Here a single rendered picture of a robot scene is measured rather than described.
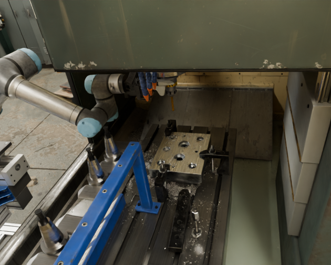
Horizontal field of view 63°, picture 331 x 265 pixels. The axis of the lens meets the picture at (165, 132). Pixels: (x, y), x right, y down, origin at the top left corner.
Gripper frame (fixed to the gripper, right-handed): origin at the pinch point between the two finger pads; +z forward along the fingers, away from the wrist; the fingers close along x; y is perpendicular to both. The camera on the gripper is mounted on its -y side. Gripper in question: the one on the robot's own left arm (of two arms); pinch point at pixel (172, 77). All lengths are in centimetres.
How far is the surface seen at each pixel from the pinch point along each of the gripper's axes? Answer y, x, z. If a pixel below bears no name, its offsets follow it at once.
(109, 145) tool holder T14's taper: 11.0, 27.1, -15.6
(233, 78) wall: 44, -101, 14
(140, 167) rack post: 24.9, 21.5, -9.5
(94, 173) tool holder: 12.7, 38.2, -15.4
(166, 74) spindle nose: -4.4, 7.6, 0.5
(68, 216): 16, 51, -17
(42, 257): 16, 63, -17
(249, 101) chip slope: 58, -91, 27
